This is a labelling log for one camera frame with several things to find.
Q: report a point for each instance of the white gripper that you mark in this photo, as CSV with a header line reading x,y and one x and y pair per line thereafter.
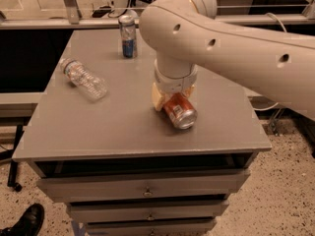
x,y
174,83

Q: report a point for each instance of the red coke can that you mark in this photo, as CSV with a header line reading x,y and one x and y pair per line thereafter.
x,y
180,111

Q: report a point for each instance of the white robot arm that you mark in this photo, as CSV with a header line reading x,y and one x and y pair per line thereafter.
x,y
276,64

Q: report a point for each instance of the tall blue silver can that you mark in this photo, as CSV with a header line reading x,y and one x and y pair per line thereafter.
x,y
128,36

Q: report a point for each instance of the clear plastic water bottle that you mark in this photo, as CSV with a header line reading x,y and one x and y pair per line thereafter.
x,y
91,85

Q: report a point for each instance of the grey drawer cabinet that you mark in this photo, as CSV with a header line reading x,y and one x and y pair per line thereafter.
x,y
121,134

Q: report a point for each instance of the grey metal railing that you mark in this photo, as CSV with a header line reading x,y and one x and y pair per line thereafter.
x,y
78,13

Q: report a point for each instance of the grey middle drawer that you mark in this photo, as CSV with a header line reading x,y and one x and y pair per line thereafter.
x,y
148,211

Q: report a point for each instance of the grey drawer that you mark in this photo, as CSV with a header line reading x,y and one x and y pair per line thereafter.
x,y
151,228
143,186
148,211

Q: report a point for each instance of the grey top drawer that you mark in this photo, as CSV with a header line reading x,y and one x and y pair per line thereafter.
x,y
143,186

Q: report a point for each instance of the grey bottom drawer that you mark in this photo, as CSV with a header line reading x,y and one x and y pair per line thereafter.
x,y
151,228

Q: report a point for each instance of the black shoe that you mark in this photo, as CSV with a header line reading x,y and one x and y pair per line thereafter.
x,y
29,223

